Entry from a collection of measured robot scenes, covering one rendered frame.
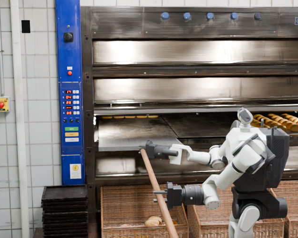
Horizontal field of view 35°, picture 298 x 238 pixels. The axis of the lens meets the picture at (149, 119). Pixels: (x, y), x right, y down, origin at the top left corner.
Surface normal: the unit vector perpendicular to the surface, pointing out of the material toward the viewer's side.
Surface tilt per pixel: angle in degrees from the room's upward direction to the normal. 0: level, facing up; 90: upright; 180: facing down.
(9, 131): 90
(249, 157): 65
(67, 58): 90
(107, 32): 90
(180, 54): 70
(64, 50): 90
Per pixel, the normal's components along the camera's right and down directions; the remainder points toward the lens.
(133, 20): 0.11, 0.21
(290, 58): 0.10, -0.18
